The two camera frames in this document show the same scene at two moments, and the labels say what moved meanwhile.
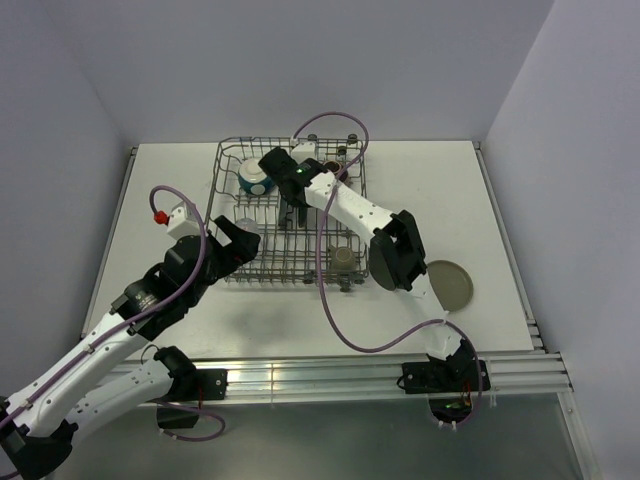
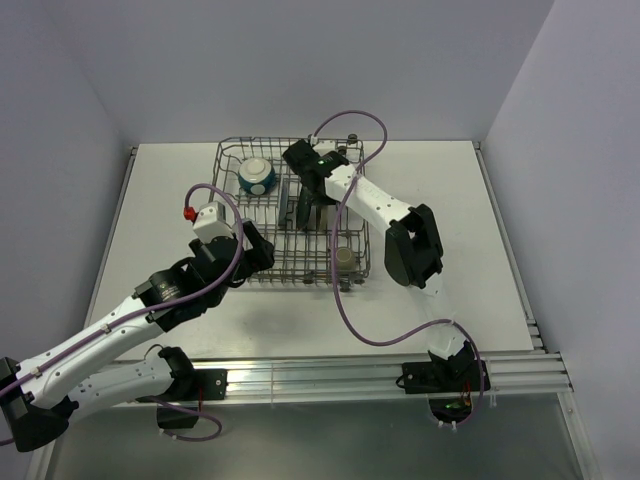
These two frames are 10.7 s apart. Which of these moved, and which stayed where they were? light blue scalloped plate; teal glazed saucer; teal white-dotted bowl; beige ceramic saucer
Moved: beige ceramic saucer
Stayed: light blue scalloped plate; teal glazed saucer; teal white-dotted bowl
